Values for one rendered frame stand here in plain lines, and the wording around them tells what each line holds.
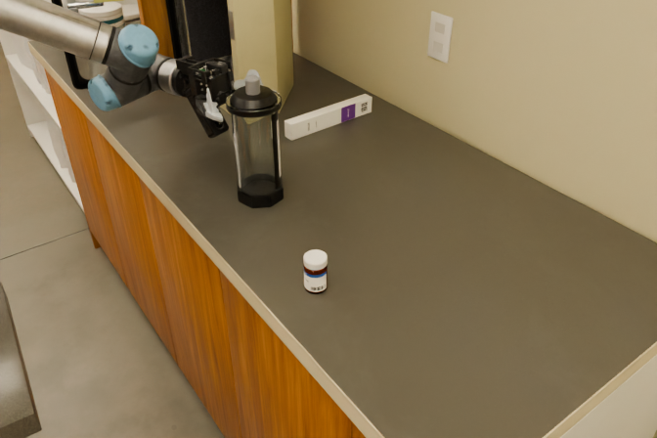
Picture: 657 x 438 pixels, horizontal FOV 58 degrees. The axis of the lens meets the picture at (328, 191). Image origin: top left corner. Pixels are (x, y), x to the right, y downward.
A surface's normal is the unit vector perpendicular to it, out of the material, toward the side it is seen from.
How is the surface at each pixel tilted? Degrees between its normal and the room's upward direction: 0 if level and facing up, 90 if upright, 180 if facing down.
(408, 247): 0
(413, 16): 90
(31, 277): 0
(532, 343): 0
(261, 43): 90
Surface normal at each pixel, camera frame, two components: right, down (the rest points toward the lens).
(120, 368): 0.00, -0.83
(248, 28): 0.59, 0.44
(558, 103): -0.81, 0.33
